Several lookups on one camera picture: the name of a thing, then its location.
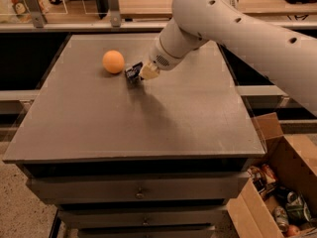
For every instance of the grey drawer cabinet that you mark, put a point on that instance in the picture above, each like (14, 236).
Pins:
(91, 139)

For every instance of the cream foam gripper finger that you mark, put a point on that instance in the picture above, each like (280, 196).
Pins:
(149, 71)

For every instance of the silver can in box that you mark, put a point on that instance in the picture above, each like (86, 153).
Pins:
(281, 219)

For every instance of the grey metal bracket middle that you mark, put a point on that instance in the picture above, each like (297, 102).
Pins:
(115, 15)

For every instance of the red apple in box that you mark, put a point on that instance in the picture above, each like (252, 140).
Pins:
(293, 230)

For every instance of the green can in box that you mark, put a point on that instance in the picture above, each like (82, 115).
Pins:
(297, 208)

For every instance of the grey metal bracket left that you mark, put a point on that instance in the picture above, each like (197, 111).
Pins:
(37, 15)

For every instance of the drawer knob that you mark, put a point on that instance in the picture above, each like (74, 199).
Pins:
(145, 222)
(140, 194)

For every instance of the top drawer knob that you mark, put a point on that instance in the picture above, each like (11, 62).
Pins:
(140, 194)

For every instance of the wooden table in background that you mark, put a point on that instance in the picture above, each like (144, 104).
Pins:
(162, 8)

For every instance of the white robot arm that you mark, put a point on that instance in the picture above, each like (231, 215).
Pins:
(287, 58)

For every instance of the red snack packet in box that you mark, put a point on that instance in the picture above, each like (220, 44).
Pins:
(269, 173)

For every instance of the dark blue rxbar wrapper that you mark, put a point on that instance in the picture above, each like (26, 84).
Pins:
(132, 73)

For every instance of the orange fruit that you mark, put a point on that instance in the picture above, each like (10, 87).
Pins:
(113, 61)

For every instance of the brown cardboard box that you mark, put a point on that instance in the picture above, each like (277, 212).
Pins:
(293, 158)

